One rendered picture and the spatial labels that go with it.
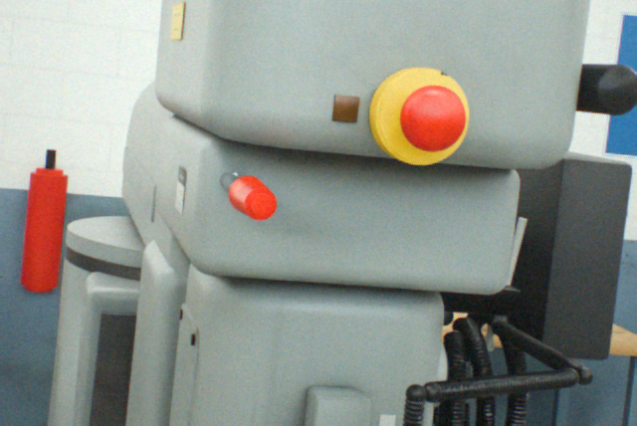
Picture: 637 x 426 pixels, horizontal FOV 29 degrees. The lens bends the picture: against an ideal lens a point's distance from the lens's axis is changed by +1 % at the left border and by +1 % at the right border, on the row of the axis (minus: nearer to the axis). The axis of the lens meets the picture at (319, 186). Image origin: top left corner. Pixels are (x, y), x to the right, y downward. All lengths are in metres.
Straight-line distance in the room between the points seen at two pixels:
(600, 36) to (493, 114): 4.91
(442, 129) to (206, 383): 0.32
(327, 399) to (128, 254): 0.58
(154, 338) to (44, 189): 3.96
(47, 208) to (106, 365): 3.70
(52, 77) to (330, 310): 4.30
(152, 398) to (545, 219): 0.46
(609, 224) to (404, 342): 0.42
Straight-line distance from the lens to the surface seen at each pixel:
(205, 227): 0.85
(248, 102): 0.76
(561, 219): 1.27
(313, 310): 0.91
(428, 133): 0.72
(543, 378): 0.89
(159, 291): 1.09
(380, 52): 0.76
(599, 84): 0.85
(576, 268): 1.29
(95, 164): 5.18
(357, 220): 0.87
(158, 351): 1.10
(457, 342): 1.27
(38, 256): 5.08
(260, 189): 0.71
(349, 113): 0.76
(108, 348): 1.36
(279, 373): 0.91
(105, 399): 1.38
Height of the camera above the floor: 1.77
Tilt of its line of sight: 5 degrees down
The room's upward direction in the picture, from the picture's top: 6 degrees clockwise
